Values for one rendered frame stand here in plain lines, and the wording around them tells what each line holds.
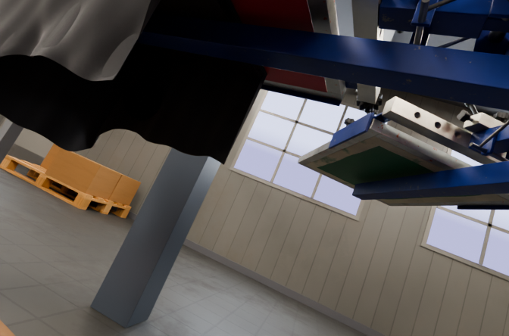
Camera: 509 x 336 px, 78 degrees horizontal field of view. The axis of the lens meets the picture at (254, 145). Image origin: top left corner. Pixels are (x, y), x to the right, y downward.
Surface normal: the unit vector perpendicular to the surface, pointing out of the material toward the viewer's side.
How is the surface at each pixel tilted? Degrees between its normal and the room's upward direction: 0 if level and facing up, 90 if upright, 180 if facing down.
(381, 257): 90
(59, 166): 90
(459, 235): 90
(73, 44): 105
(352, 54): 90
